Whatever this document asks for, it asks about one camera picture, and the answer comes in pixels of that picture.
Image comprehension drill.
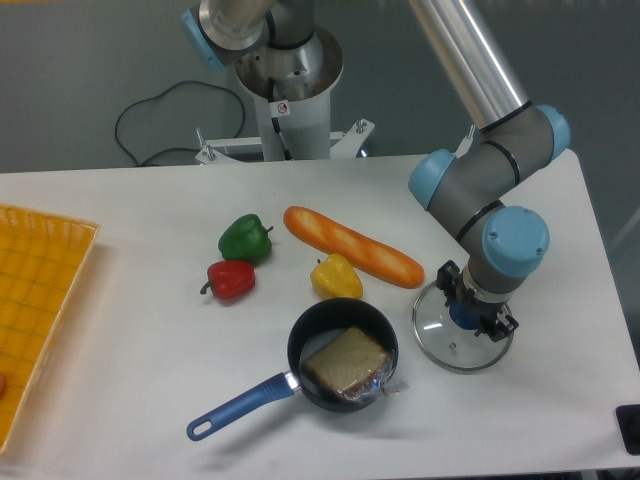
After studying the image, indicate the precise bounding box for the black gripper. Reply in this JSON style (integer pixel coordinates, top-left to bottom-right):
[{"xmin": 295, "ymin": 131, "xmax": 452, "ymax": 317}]
[{"xmin": 436, "ymin": 260, "xmax": 519, "ymax": 341}]

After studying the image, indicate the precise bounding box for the glass pot lid blue knob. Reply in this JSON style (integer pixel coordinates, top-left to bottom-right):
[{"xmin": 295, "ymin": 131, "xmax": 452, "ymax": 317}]
[{"xmin": 411, "ymin": 281, "xmax": 514, "ymax": 374}]

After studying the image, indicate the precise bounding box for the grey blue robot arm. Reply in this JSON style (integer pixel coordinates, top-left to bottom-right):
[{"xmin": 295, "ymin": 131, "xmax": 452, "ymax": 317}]
[{"xmin": 181, "ymin": 1, "xmax": 571, "ymax": 342}]

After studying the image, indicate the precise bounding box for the orange baguette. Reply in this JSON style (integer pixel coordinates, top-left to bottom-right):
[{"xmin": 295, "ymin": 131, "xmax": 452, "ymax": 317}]
[{"xmin": 283, "ymin": 206, "xmax": 425, "ymax": 289}]

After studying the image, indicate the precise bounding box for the wrapped bread slice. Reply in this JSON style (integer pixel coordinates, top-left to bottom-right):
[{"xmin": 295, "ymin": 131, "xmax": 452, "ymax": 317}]
[{"xmin": 300, "ymin": 326, "xmax": 406, "ymax": 404}]

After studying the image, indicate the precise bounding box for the yellow bell pepper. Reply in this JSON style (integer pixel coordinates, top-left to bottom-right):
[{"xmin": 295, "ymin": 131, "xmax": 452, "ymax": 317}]
[{"xmin": 310, "ymin": 254, "xmax": 364, "ymax": 299}]

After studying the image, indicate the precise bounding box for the black device at edge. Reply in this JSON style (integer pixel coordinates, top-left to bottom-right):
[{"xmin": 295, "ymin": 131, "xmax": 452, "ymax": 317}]
[{"xmin": 615, "ymin": 404, "xmax": 640, "ymax": 456}]

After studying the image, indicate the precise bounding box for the green bell pepper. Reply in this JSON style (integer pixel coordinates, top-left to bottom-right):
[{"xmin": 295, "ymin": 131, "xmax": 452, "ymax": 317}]
[{"xmin": 218, "ymin": 213, "xmax": 273, "ymax": 264}]

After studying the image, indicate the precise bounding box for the red bell pepper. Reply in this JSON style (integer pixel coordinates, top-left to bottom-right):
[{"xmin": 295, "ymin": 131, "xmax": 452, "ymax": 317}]
[{"xmin": 200, "ymin": 260, "xmax": 256, "ymax": 302}]

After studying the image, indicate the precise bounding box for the yellow plastic basket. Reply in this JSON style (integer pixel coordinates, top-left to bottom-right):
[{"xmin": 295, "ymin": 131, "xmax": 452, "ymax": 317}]
[{"xmin": 1, "ymin": 204, "xmax": 99, "ymax": 452}]

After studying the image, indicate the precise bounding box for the black saucepan blue handle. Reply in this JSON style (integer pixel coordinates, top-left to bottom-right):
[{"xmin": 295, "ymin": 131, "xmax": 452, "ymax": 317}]
[{"xmin": 186, "ymin": 298, "xmax": 399, "ymax": 441}]

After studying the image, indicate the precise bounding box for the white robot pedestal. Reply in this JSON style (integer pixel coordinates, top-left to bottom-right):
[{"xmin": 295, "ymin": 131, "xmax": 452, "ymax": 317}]
[{"xmin": 196, "ymin": 26, "xmax": 375, "ymax": 165}]

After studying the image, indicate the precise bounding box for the black floor cable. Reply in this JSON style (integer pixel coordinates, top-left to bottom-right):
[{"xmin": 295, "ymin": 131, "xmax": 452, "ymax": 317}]
[{"xmin": 114, "ymin": 79, "xmax": 247, "ymax": 167}]

